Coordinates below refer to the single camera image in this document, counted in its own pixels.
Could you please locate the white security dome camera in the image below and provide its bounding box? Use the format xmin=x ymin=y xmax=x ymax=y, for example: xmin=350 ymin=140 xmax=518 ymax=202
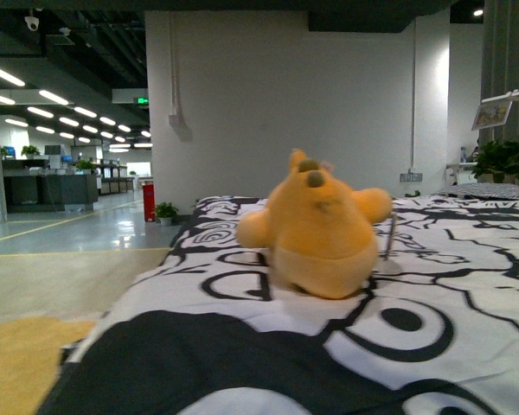
xmin=24 ymin=15 xmax=40 ymax=32

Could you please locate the yellow plush bear toy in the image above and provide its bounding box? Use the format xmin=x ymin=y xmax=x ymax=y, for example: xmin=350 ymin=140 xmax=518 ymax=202
xmin=236 ymin=149 xmax=393 ymax=299

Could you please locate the yellow and grey round rug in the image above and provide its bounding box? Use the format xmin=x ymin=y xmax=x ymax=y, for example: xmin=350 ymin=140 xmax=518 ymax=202
xmin=0 ymin=316 xmax=95 ymax=414

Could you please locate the large potted plant right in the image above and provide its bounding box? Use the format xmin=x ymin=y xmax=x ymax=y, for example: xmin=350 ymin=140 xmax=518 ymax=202
xmin=473 ymin=140 xmax=519 ymax=183

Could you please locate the thin metal rod on quilt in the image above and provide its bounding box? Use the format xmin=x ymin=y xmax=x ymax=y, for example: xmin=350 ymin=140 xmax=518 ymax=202
xmin=382 ymin=214 xmax=397 ymax=260

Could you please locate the framed picture on stand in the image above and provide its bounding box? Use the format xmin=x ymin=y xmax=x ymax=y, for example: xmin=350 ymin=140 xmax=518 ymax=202
xmin=471 ymin=100 xmax=512 ymax=131

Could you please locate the dark office counter desk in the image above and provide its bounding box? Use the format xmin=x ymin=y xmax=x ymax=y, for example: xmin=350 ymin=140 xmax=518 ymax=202
xmin=2 ymin=159 xmax=99 ymax=214

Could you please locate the red fire extinguisher cabinet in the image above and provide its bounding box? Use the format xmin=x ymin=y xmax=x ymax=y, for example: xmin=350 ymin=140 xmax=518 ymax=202
xmin=142 ymin=183 xmax=156 ymax=222

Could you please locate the green exit sign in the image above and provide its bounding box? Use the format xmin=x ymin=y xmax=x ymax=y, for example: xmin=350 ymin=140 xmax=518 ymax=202
xmin=133 ymin=97 xmax=149 ymax=105

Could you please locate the grey checkered pillow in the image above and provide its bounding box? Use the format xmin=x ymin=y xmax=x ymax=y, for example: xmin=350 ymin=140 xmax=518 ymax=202
xmin=435 ymin=182 xmax=519 ymax=201

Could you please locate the small potted plant by wall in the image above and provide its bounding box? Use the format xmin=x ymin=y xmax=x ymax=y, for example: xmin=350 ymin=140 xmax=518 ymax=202
xmin=154 ymin=201 xmax=178 ymax=226

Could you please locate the wall power outlet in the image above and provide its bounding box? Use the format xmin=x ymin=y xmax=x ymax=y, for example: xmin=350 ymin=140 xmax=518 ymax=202
xmin=400 ymin=172 xmax=423 ymax=182

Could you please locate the black and white patterned quilt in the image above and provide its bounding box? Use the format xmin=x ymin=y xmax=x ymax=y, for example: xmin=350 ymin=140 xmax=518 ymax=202
xmin=40 ymin=195 xmax=519 ymax=414

